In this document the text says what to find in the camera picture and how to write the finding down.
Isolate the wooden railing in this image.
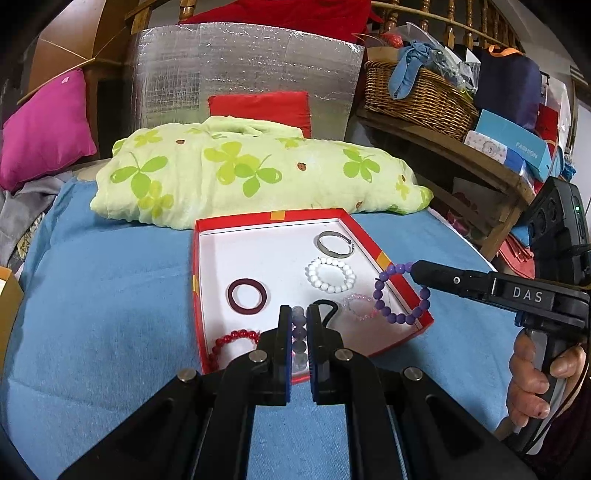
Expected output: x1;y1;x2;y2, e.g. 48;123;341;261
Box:
124;0;527;61

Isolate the red pillow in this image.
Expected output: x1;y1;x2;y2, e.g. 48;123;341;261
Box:
208;91;312;139

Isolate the pink bead bracelet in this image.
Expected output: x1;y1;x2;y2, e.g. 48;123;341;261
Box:
342;293;380;321

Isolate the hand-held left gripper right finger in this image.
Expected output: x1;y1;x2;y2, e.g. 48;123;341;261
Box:
305;302;539;480

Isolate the wooden shelf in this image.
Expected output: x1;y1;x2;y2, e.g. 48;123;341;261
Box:
355;108;541;259

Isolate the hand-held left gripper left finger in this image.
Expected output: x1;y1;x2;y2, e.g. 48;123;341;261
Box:
58;305;294;480

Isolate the grey bead bracelet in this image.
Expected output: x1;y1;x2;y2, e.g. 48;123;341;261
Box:
290;305;309;372

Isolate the blue blanket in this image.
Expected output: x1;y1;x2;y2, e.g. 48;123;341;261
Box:
0;178;522;480

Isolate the silver foil insulation sheet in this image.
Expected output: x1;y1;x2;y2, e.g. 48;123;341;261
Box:
129;25;365;141

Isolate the red shallow cardboard box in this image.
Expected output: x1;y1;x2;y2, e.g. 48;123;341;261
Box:
191;209;435;386

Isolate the purple bead bracelet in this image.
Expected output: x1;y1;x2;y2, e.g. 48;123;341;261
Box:
373;262;431;324

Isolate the dark red hair tie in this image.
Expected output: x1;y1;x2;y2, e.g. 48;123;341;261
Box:
226;278;269;315

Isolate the silver bangle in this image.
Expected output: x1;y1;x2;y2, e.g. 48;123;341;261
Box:
316;231;355;259

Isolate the blue cardboard box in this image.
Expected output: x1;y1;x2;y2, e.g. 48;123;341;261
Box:
475;109;552;183

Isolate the blue cloth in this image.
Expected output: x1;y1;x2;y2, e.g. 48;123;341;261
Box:
388;41;444;100

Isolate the navy bag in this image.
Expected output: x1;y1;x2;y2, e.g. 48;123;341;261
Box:
473;46;543;134

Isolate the red cloth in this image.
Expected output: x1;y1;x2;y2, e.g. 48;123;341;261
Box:
178;0;384;44

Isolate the person's right hand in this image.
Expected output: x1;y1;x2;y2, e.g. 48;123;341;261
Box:
505;330;589;428

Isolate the white bead bracelet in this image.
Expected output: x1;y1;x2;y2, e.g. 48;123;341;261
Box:
305;257;357;295

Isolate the wooden cabinet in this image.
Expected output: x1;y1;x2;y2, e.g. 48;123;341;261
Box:
28;0;134;107

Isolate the magenta pillow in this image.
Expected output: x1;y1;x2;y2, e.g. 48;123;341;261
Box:
0;69;98;191

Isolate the white printed box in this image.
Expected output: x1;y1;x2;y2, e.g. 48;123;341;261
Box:
463;130;527;169

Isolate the wicker basket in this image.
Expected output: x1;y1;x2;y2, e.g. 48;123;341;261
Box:
364;60;481;143

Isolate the gold cardboard box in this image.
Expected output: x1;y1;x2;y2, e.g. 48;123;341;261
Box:
0;265;25;365

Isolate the grey blanket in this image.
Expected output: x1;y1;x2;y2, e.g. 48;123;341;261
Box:
0;171;75;278

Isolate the green clover pillow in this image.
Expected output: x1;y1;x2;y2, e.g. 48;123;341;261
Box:
90;115;435;230

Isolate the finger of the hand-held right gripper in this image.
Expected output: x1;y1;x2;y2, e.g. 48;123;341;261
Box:
409;260;494;302

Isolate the red bead bracelet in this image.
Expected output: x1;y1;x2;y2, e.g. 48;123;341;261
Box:
207;328;262;374

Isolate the black hair tie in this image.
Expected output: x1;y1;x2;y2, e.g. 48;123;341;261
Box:
311;299;340;330

